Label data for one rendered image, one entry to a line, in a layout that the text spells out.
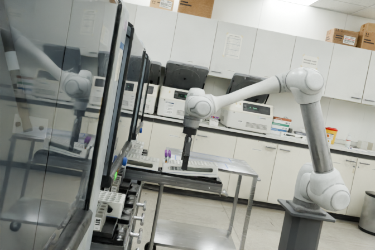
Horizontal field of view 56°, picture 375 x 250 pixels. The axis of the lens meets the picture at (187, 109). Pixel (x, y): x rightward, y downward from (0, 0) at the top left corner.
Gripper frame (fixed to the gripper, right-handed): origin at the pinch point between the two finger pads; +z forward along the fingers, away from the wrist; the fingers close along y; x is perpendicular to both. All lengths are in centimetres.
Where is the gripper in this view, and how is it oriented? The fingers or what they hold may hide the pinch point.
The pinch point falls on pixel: (183, 163)
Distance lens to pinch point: 193.1
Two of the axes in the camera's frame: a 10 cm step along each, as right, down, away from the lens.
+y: -0.7, -0.7, 10.0
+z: -1.8, 9.8, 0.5
